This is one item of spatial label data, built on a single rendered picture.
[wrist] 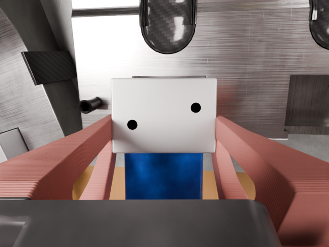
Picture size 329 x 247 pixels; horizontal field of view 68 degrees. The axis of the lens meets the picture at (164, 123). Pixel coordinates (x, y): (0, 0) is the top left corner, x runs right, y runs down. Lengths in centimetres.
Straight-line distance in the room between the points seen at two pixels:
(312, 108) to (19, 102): 26
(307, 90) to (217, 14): 9
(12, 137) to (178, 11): 19
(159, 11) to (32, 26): 14
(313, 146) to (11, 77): 31
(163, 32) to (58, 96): 13
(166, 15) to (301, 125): 13
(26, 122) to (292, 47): 24
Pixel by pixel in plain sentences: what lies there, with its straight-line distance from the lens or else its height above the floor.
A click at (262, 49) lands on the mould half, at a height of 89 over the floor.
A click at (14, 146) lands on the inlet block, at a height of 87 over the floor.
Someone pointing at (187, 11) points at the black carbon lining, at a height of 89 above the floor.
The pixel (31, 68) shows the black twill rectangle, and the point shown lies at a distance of 25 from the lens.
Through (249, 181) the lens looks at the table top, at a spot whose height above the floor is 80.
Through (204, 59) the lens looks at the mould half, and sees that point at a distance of 17.
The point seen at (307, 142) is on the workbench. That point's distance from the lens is 30.
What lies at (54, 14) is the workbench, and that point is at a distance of 31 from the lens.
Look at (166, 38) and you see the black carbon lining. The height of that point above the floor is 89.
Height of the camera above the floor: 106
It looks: 73 degrees down
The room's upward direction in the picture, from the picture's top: 152 degrees counter-clockwise
